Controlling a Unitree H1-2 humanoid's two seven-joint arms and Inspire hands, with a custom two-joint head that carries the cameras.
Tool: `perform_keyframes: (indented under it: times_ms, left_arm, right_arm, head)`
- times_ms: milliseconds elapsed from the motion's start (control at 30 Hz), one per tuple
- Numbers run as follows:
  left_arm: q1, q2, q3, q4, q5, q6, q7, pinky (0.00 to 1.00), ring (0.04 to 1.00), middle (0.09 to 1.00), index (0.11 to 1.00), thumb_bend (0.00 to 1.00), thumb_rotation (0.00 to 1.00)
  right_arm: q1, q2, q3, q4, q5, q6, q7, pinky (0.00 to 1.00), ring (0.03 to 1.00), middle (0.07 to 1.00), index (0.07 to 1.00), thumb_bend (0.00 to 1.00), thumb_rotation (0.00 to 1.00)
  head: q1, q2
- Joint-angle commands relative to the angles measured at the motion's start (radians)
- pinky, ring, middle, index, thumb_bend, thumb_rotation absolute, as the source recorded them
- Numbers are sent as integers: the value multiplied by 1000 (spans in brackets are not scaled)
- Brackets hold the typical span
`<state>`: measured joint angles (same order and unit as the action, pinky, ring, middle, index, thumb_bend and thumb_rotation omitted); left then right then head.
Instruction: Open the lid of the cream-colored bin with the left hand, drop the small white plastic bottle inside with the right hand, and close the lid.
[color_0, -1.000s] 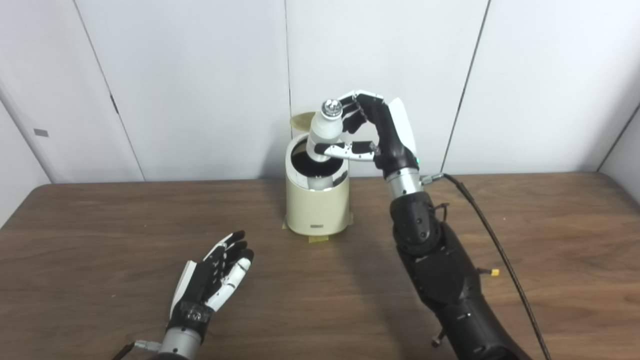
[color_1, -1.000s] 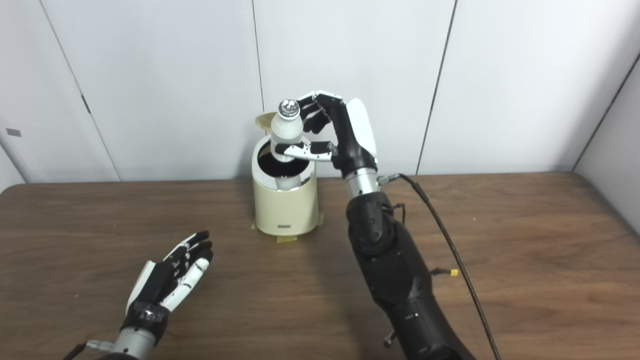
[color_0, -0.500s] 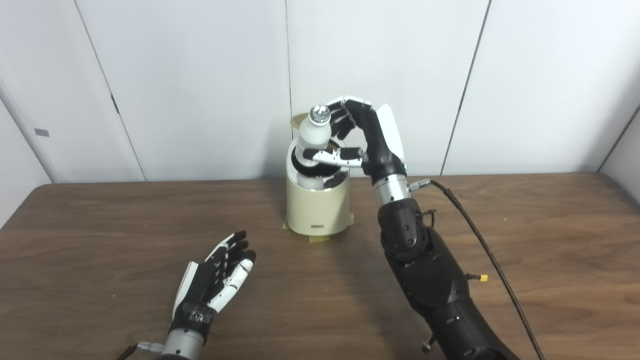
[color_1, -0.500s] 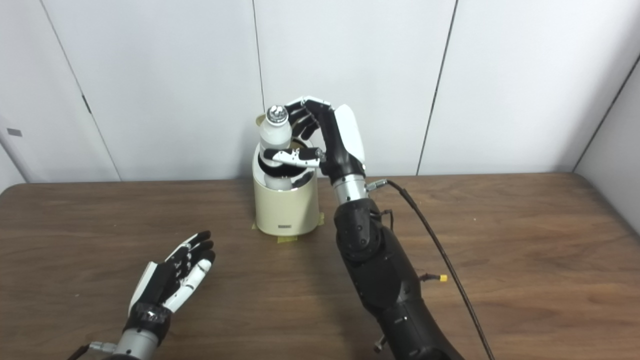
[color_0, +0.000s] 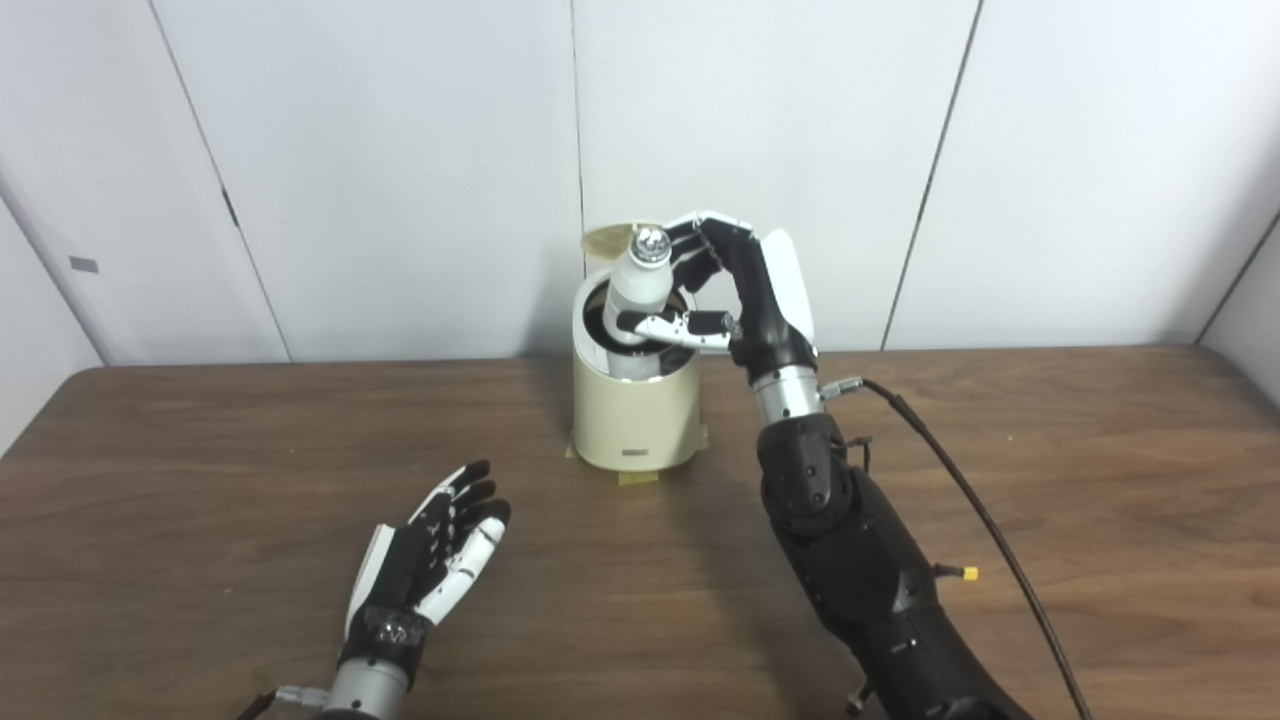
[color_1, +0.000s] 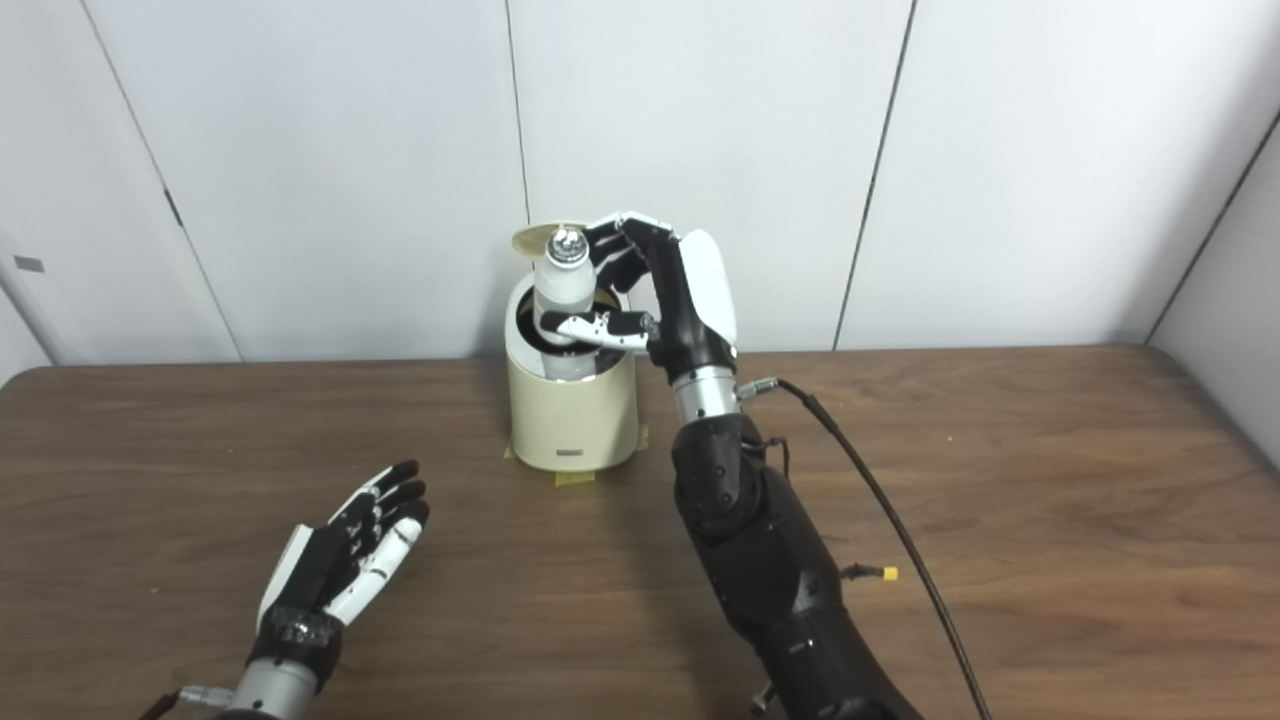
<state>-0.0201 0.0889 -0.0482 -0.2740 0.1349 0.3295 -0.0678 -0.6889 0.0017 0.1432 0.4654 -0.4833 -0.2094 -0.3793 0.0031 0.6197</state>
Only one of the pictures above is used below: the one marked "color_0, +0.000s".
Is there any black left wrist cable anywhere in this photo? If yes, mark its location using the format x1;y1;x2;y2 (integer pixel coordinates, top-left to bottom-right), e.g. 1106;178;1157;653
238;686;331;720

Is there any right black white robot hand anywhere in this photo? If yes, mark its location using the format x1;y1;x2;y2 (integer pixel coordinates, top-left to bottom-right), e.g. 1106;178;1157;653
617;211;820;386

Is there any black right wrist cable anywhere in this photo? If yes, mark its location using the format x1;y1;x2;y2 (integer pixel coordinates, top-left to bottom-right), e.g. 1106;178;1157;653
818;377;1094;720

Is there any round cream bin lid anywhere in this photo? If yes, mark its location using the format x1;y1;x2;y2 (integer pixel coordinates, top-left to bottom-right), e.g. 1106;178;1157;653
583;222;661;265

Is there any small white plastic bottle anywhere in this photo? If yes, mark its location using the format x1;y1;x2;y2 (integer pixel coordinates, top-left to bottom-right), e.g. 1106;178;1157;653
602;226;673;351

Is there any cream-colored round bin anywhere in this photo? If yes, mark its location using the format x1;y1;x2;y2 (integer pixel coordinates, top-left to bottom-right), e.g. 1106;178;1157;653
572;222;703;473

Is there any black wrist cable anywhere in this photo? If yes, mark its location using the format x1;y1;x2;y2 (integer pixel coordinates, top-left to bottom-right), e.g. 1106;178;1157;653
238;686;331;720
818;377;1094;720

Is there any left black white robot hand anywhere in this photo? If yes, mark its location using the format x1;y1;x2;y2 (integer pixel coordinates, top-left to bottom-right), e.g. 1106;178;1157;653
343;460;512;673

